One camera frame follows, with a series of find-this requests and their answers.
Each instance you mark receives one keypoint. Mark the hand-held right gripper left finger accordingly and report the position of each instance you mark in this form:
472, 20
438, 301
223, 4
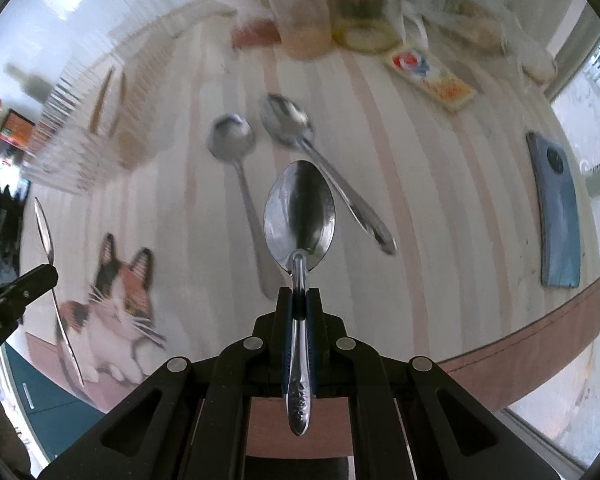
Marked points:
286, 320

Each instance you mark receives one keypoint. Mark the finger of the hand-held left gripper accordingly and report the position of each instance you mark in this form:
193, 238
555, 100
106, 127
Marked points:
27, 290

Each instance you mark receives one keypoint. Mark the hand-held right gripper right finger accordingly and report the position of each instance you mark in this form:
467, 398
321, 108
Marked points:
314, 320

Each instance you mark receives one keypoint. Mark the steel spoon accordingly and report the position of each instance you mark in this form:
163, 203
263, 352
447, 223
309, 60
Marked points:
300, 210
286, 117
231, 137
44, 230

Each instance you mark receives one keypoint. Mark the clear plastic utensil rack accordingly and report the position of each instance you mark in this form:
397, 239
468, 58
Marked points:
80, 155

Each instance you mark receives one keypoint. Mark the bunch of wooden chopsticks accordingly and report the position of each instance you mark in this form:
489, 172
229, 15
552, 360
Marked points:
101, 100

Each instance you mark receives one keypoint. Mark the teal cabinet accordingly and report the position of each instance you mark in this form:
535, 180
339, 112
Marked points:
40, 405

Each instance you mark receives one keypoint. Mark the striped cat print tablecloth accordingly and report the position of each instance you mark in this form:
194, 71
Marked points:
430, 185

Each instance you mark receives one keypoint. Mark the blue smartphone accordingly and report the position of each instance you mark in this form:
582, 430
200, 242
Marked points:
560, 215

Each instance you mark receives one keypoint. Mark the white orange small packet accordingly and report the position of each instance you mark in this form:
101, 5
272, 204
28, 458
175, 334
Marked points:
430, 76

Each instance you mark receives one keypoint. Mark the brown lid clear jar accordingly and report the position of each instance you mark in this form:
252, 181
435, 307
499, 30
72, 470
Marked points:
300, 15

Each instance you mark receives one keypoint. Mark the clear plastic bag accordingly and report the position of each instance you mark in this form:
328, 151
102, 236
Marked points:
475, 25

